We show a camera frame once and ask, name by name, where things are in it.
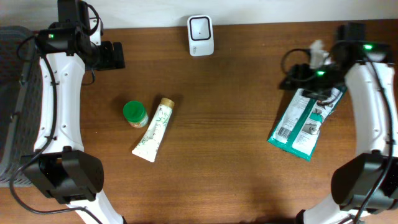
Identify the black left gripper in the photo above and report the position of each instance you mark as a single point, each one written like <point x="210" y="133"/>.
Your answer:
<point x="117" y="55"/>

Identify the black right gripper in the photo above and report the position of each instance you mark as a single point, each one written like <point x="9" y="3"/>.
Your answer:
<point x="298" y="76"/>

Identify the green 3M gloves package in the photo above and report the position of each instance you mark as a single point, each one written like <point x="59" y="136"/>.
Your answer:
<point x="298" y="130"/>

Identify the green lid jar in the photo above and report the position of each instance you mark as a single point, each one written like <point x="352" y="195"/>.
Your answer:
<point x="136" y="114"/>

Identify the white bamboo print tube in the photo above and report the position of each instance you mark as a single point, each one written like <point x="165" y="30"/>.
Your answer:
<point x="149" y="145"/>

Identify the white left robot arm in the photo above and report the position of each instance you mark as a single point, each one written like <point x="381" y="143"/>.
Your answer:
<point x="59" y="167"/>

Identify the white barcode scanner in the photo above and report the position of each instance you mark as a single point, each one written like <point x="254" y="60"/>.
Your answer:
<point x="200" y="35"/>

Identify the dark grey plastic basket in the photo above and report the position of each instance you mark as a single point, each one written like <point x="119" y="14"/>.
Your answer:
<point x="21" y="97"/>

